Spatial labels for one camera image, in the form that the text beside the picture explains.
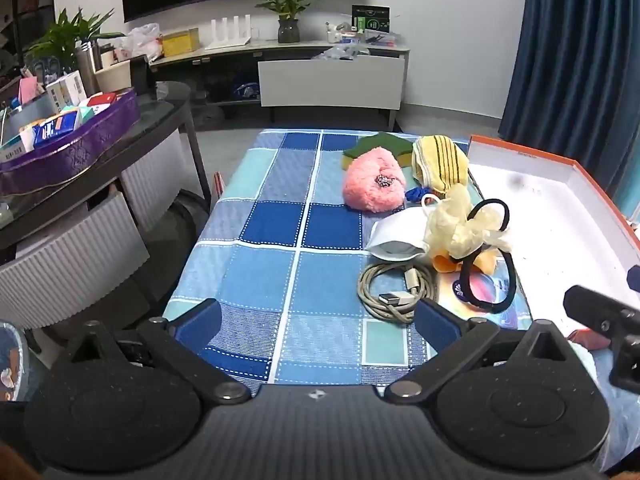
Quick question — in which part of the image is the dark shelving unit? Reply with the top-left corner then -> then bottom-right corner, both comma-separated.
0,0 -> 56,76

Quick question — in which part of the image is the white router with antennas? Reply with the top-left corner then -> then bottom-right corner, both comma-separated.
205,16 -> 253,51

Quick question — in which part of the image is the dark round object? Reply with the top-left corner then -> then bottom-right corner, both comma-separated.
145,187 -> 211,311

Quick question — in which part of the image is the clear plastic bag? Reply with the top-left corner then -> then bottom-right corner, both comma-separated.
315,44 -> 371,61

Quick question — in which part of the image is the green and black box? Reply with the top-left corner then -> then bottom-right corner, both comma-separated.
351,5 -> 391,32

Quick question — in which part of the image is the blue checkered blanket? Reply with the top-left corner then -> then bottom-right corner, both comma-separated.
162,128 -> 531,396

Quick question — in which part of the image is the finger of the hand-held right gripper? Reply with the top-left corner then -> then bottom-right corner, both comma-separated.
609,331 -> 640,392
563,285 -> 640,347

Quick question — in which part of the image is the leafy green potted plant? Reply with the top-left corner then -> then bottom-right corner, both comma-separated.
27,7 -> 126,71

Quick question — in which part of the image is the blue braided cord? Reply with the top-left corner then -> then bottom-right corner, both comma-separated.
404,186 -> 443,206

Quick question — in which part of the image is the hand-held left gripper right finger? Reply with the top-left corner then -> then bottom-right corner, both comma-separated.
382,298 -> 571,406

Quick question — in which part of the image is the blue printed cloth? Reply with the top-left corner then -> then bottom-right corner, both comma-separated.
0,322 -> 29,402

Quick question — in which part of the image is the white face mask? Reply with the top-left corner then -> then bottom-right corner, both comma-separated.
365,195 -> 441,262

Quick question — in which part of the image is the dark blue curtain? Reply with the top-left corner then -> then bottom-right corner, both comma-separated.
500,0 -> 640,211

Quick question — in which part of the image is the black hair band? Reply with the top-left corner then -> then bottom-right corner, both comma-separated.
459,198 -> 518,313

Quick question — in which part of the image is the pile of small desk items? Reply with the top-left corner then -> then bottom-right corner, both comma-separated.
325,22 -> 401,46

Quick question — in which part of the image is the large white cabinet drawer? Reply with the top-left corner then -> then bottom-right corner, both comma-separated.
257,55 -> 406,111

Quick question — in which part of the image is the long grey television cabinet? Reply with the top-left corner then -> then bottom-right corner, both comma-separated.
147,40 -> 411,131

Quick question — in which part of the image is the yellow striped towel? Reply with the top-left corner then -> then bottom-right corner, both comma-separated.
411,135 -> 471,196

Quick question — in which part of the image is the green and yellow sponge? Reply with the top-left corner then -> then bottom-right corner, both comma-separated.
341,131 -> 417,171

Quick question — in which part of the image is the pink fluffy scrunchie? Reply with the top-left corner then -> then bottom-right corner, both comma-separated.
341,149 -> 407,215

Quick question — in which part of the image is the white box with orange rim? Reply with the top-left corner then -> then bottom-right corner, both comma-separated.
467,134 -> 640,341

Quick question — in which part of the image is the pile of small boxes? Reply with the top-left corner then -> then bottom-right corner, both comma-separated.
0,70 -> 121,166

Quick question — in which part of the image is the dark curved side table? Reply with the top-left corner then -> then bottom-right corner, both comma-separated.
0,80 -> 211,331

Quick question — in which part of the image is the grey cable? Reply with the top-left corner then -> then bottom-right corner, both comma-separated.
357,260 -> 441,323

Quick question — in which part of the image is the steel thermos bottle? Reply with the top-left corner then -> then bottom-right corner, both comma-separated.
75,40 -> 103,98

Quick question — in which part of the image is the yellow cardboard box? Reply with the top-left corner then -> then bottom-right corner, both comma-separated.
161,28 -> 201,57

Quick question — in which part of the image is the colourful tissue packet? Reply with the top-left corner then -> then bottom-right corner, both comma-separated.
442,270 -> 523,331

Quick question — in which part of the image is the purple tray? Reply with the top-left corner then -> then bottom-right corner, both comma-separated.
0,87 -> 142,196

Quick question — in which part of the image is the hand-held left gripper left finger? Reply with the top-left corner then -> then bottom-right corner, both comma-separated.
52,298 -> 251,406

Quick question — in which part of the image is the potted plant in dark vase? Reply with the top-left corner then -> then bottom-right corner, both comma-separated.
255,0 -> 316,44

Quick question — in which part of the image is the white plastic bag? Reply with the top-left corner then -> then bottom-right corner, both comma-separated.
115,23 -> 163,61

